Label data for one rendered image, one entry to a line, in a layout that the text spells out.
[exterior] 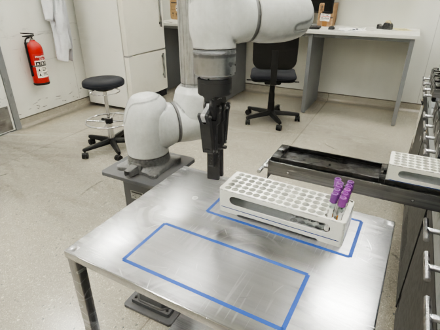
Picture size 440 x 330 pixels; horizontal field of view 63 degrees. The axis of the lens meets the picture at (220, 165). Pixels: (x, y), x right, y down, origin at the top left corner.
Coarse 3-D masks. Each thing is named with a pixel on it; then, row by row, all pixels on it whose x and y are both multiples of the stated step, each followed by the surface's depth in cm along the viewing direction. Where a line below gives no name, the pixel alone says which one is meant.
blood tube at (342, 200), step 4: (340, 196) 72; (344, 196) 72; (340, 200) 71; (344, 200) 71; (340, 204) 71; (344, 204) 71; (340, 208) 72; (340, 212) 72; (336, 216) 74; (340, 216) 73; (340, 220) 73
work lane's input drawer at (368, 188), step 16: (272, 160) 116; (288, 160) 114; (304, 160) 116; (320, 160) 116; (336, 160) 116; (352, 160) 115; (368, 160) 113; (288, 176) 115; (304, 176) 112; (320, 176) 110; (336, 176) 107; (352, 176) 106; (368, 176) 104; (384, 176) 104; (352, 192) 107; (368, 192) 105; (384, 192) 103; (400, 192) 101; (416, 192) 98; (432, 192) 98; (432, 208) 98
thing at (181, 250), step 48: (192, 192) 95; (96, 240) 77; (144, 240) 77; (192, 240) 77; (240, 240) 77; (288, 240) 77; (384, 240) 77; (144, 288) 65; (192, 288) 65; (240, 288) 65; (288, 288) 65; (336, 288) 65
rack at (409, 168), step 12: (396, 156) 105; (408, 156) 105; (420, 156) 105; (396, 168) 100; (408, 168) 99; (420, 168) 99; (432, 168) 98; (396, 180) 101; (408, 180) 100; (420, 180) 104; (432, 180) 104
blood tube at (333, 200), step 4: (332, 192) 73; (336, 192) 73; (332, 196) 72; (336, 196) 72; (332, 200) 73; (336, 200) 73; (332, 204) 73; (332, 208) 74; (328, 212) 74; (332, 212) 74; (328, 216) 75; (332, 216) 75; (324, 228) 76; (328, 228) 76
